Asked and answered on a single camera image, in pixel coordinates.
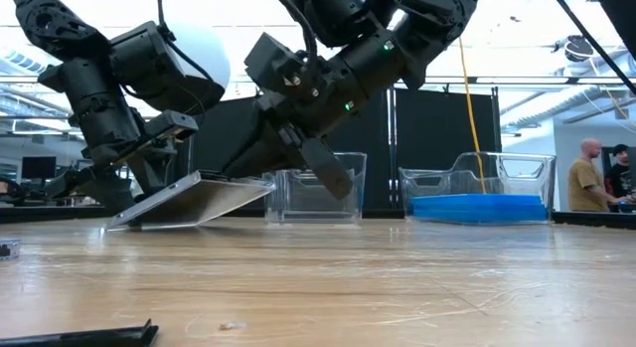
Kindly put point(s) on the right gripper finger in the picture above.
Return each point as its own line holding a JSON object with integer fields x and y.
{"x": 263, "y": 155}
{"x": 328, "y": 170}

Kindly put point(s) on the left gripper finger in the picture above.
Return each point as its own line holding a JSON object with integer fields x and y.
{"x": 104, "y": 190}
{"x": 159, "y": 158}

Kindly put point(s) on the clear jewel case black tray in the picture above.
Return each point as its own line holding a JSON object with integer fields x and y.
{"x": 7, "y": 249}
{"x": 199, "y": 203}

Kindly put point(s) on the clear plastic bin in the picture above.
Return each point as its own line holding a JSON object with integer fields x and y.
{"x": 526, "y": 178}
{"x": 358, "y": 198}

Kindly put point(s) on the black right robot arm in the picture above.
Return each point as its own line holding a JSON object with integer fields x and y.
{"x": 427, "y": 14}

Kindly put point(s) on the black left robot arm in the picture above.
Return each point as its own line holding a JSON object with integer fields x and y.
{"x": 54, "y": 24}

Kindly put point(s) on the black computer monitor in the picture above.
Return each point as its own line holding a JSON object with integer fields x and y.
{"x": 39, "y": 167}

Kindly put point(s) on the white globe table lamp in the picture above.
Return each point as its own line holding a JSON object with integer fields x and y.
{"x": 213, "y": 53}

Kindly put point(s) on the black partition screen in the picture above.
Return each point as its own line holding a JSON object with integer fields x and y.
{"x": 432, "y": 138}

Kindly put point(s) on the black plastic strip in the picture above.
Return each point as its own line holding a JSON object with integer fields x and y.
{"x": 99, "y": 337}

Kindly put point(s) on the small clear plastic scrap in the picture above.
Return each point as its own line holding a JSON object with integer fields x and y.
{"x": 232, "y": 326}

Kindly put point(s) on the person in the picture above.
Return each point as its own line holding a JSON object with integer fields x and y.
{"x": 621, "y": 178}
{"x": 586, "y": 183}

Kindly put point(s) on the black aluminium table frame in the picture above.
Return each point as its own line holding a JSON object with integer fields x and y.
{"x": 30, "y": 215}

